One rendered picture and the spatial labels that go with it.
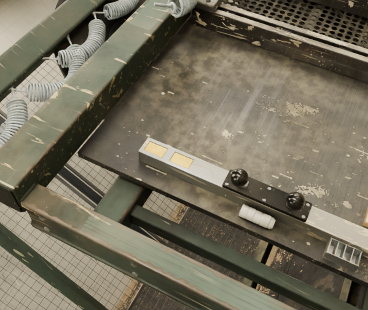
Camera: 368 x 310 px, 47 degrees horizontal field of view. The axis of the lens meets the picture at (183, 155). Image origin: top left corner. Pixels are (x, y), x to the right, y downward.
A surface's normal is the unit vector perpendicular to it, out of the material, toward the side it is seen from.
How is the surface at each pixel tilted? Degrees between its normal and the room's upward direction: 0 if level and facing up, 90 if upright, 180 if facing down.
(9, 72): 90
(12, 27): 90
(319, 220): 57
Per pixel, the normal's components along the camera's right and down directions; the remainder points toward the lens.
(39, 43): 0.51, -0.31
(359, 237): 0.04, -0.61
